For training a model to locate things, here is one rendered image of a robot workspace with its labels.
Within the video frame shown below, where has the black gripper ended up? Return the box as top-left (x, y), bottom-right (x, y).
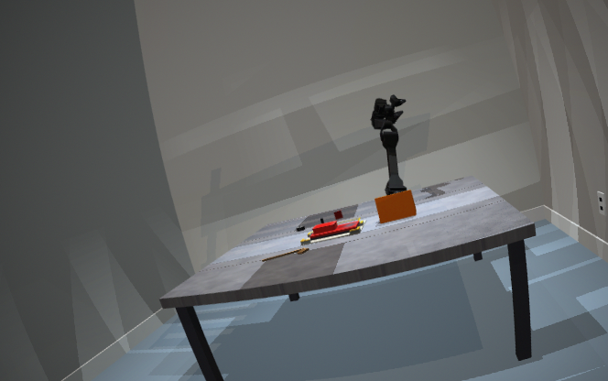
top-left (385, 94), bottom-right (406, 125)

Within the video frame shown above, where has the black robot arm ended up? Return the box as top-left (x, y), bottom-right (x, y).
top-left (370, 99), bottom-right (407, 195)

